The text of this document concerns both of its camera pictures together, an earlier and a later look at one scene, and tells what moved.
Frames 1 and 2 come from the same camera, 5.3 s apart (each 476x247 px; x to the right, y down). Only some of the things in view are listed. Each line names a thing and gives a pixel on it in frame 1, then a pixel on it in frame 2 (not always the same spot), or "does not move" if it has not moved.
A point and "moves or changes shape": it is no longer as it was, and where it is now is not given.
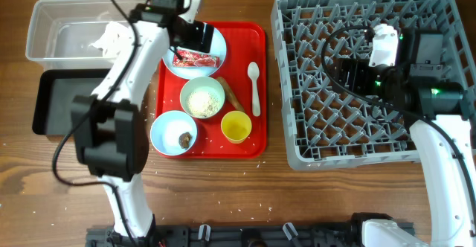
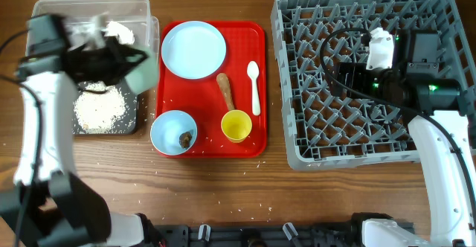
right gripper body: x=368 y=81 does not move
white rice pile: x=201 y=103 moves or changes shape
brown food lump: x=184 y=140 does not move
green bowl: x=202 y=97 moves or changes shape
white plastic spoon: x=253 y=72 does not move
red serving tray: x=230 y=107 does not move
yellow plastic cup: x=236 y=125 does not move
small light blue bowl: x=173 y=133 does not move
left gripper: x=192 y=42 -> x=104 y=59
